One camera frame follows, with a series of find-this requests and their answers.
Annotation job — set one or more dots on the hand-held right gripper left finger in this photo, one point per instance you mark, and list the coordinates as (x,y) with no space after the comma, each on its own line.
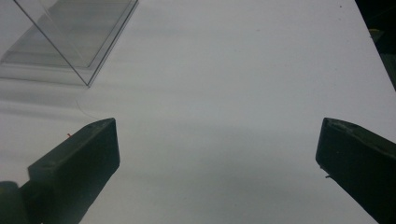
(81,161)

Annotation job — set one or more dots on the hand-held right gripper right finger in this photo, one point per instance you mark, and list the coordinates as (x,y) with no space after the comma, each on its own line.
(358,161)

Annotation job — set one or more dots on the clear plastic box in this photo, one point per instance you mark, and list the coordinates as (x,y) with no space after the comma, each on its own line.
(77,34)

